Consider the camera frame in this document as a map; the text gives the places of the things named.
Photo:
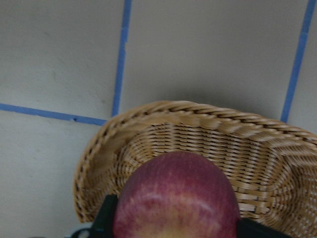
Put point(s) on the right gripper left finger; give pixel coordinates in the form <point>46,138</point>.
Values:
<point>103,222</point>

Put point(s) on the wicker basket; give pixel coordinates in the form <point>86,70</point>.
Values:
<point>271,165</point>

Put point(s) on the red yellow apple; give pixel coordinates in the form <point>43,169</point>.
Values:
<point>177,195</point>

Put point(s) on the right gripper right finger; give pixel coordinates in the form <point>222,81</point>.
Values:
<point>247,228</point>

